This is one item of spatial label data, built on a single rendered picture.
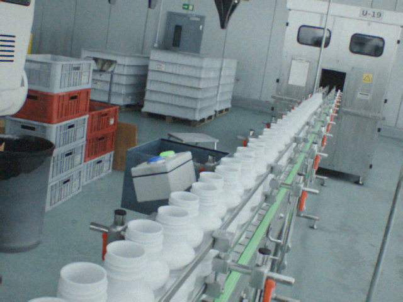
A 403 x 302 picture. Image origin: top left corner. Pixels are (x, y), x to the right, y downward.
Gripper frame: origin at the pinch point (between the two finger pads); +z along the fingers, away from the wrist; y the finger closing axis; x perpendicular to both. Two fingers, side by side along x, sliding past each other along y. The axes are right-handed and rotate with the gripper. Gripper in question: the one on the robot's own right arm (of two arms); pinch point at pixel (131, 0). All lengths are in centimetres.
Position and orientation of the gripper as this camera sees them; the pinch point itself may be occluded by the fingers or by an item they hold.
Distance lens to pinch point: 67.8
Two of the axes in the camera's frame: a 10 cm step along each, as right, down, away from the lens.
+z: -1.5, 9.6, 2.2
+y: 9.4, 2.1, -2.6
